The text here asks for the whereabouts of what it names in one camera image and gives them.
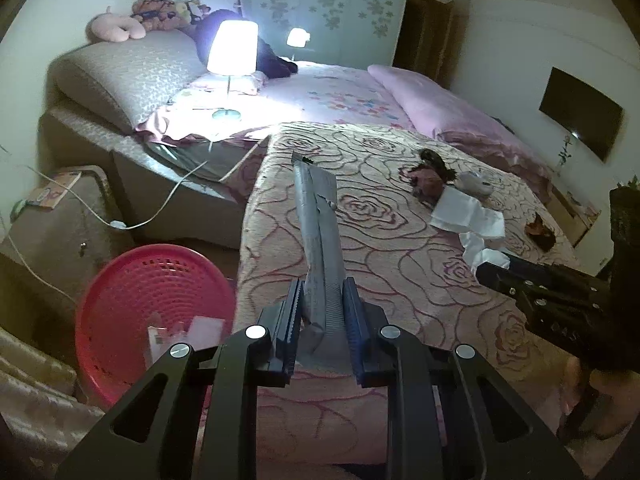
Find grey plastic bag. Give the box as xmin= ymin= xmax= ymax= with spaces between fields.
xmin=292 ymin=153 xmax=350 ymax=374

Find black trash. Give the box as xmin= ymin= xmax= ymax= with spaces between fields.
xmin=419 ymin=148 xmax=457 ymax=183

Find pink plastic trash basket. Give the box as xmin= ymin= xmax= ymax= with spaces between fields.
xmin=75 ymin=244 xmax=235 ymax=411

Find dark red crumpled trash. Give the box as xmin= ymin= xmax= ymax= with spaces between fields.
xmin=401 ymin=165 xmax=445 ymax=206

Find person's right hand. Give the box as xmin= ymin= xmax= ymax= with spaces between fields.
xmin=559 ymin=356 xmax=639 ymax=441

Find beige curtain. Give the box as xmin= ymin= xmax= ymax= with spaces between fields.
xmin=1 ymin=330 xmax=104 ymax=479

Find white tissue paper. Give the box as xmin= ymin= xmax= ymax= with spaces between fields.
xmin=430 ymin=186 xmax=510 ymax=274

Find crumpled silver white packaging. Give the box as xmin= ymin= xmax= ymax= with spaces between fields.
xmin=454 ymin=171 xmax=494 ymax=200

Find rose patterned bedspread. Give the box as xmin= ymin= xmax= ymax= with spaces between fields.
xmin=233 ymin=122 xmax=578 ymax=465

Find brown bedside cabinet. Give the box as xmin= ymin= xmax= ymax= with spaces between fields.
xmin=1 ymin=166 xmax=134 ymax=365

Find pink folded quilt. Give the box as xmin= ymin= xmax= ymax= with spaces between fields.
xmin=368 ymin=65 xmax=550 ymax=196

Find book on cabinet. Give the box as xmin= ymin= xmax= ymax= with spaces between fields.
xmin=26 ymin=171 xmax=81 ymax=209

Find floral pink bed sheet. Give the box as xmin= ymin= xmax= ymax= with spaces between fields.
xmin=136 ymin=62 xmax=413 ymax=145

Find grey bed headboard cushion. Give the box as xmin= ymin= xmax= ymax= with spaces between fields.
xmin=51 ymin=30 xmax=206 ymax=134

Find dark purple clothing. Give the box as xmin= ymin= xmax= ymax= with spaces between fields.
xmin=194 ymin=10 xmax=298 ymax=79

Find lit white table lamp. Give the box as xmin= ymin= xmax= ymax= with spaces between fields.
xmin=207 ymin=20 xmax=258 ymax=119

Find floral sliding wardrobe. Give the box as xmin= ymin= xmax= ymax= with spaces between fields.
xmin=243 ymin=0 xmax=407 ymax=70

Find brown plush toys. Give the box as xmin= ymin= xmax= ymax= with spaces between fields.
xmin=131 ymin=0 xmax=212 ymax=32

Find black wall television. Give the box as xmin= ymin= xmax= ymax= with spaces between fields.
xmin=539 ymin=67 xmax=624 ymax=162

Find white charging cable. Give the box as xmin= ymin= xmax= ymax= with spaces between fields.
xmin=0 ymin=134 xmax=274 ymax=306

